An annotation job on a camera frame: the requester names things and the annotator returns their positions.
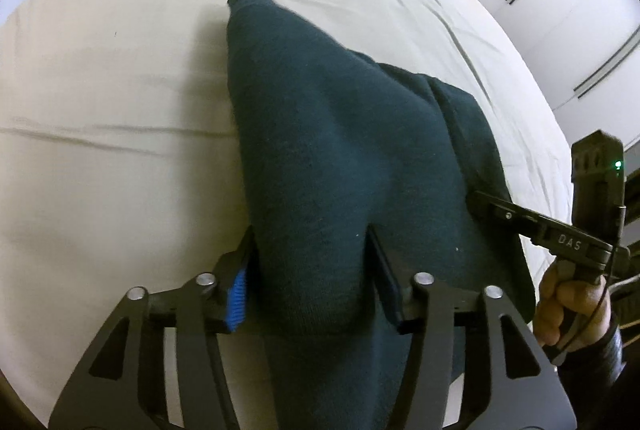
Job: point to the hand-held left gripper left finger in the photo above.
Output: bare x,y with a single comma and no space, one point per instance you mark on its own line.
236,300

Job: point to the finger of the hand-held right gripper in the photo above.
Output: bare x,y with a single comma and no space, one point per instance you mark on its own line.
500,210

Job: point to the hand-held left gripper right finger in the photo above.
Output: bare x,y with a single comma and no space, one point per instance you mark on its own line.
386,282

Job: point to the dark green sweater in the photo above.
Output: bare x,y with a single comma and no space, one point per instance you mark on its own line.
325,135

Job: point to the person's right forearm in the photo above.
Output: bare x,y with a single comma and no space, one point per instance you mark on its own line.
600,370

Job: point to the person's right hand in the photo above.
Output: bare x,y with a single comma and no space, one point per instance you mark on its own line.
570,305

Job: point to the white wardrobe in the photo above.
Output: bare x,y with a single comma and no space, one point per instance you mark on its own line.
550,10

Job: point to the bed with beige sheet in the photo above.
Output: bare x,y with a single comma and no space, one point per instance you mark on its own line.
125,60

